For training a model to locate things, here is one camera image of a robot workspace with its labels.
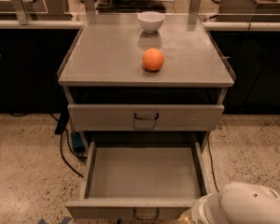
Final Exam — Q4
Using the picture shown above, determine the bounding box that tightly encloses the grey drawer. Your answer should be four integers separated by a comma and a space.
68, 105, 224, 132
66, 142, 210, 219

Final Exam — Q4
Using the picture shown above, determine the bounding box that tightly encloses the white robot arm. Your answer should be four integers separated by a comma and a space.
178, 182, 280, 224

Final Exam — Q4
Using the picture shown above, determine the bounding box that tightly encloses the grey metal drawer cabinet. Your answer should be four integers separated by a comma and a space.
59, 14, 234, 145

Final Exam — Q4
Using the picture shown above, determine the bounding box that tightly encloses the blue power adapter box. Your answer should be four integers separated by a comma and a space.
71, 132, 85, 153

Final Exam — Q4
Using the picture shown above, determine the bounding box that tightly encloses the orange fruit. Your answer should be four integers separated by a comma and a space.
142, 48, 164, 72

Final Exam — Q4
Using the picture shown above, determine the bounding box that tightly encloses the white ceramic bowl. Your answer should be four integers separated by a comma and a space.
137, 11, 165, 33

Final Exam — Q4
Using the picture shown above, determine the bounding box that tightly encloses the black floor cable right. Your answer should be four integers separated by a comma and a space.
206, 135, 220, 193

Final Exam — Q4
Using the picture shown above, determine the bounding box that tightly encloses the black floor cable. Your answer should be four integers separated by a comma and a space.
8, 111, 88, 179
206, 135, 220, 193

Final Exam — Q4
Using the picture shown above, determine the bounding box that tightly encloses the black floor cable left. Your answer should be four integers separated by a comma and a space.
8, 111, 88, 179

